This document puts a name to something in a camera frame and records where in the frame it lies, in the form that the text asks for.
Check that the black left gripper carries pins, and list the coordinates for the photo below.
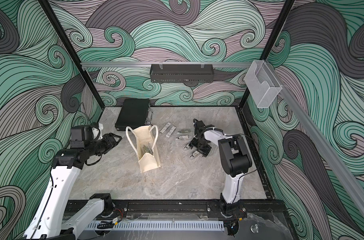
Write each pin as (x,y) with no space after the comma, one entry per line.
(110,142)

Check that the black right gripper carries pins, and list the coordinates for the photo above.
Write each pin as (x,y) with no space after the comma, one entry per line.
(203,151)

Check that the cream canvas tote bag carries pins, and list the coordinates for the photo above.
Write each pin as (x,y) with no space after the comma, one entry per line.
(143,140)

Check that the clear compass set green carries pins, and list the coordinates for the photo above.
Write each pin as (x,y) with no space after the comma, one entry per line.
(147,149)

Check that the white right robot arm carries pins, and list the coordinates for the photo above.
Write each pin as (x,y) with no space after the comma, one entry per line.
(235,158)

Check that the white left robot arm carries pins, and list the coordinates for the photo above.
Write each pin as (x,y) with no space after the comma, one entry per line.
(67,164)

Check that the clear compass case near gripper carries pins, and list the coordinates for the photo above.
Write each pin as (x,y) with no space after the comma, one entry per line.
(194,154)

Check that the clear compass case white label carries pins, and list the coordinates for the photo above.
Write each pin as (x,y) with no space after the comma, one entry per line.
(182,138)

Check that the clear compass case green label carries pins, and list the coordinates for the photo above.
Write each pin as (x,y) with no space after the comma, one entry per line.
(184,131)

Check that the clear case upper left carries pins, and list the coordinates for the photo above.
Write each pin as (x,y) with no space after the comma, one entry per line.
(167,125)

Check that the black case with latches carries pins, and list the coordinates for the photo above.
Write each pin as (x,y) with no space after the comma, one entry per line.
(134,113)

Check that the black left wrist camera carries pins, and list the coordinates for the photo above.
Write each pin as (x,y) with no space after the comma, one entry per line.
(82,136)

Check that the black enclosure corner post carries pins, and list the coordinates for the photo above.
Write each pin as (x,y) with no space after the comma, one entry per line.
(277,28)

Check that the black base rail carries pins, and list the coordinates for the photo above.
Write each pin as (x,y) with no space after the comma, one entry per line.
(210,208)

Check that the white slotted cable duct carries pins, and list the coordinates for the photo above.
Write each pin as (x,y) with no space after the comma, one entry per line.
(169,226)

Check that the black wall tray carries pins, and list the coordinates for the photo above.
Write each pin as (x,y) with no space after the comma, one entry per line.
(182,74)

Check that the aluminium back rail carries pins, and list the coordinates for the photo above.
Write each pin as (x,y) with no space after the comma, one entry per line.
(128,64)

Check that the aluminium rail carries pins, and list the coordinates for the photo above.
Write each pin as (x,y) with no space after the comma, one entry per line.
(346,178)
(128,64)

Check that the clear acrylic wall holder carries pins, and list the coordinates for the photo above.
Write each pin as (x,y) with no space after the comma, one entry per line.
(263,83)

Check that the black left corner post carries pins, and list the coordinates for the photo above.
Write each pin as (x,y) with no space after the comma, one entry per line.
(45,5)

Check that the aluminium right rail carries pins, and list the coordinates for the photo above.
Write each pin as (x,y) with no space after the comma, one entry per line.
(346,178)

